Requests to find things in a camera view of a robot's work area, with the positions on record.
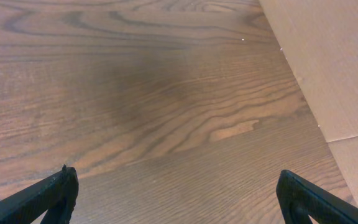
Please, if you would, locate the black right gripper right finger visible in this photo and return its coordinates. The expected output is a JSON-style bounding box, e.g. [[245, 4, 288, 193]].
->
[[276, 170, 358, 224]]

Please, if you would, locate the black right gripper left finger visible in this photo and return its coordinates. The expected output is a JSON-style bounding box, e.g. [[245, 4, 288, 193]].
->
[[0, 166, 79, 224]]

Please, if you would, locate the brown cardboard box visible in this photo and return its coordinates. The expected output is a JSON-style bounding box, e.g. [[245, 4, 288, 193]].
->
[[261, 0, 358, 205]]

